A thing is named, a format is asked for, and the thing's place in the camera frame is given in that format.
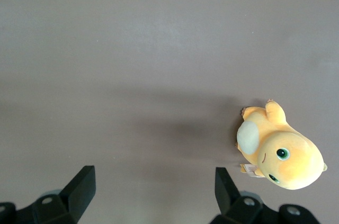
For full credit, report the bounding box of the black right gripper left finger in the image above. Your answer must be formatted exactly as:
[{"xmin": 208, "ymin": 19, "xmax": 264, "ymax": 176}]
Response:
[{"xmin": 0, "ymin": 165, "xmax": 96, "ymax": 224}]

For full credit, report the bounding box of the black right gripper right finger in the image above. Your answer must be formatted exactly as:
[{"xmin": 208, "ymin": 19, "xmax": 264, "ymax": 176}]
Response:
[{"xmin": 210, "ymin": 167, "xmax": 320, "ymax": 224}]

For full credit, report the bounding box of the yellow plush toy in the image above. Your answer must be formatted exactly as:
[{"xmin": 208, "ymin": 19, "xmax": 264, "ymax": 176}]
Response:
[{"xmin": 235, "ymin": 98, "xmax": 328, "ymax": 191}]

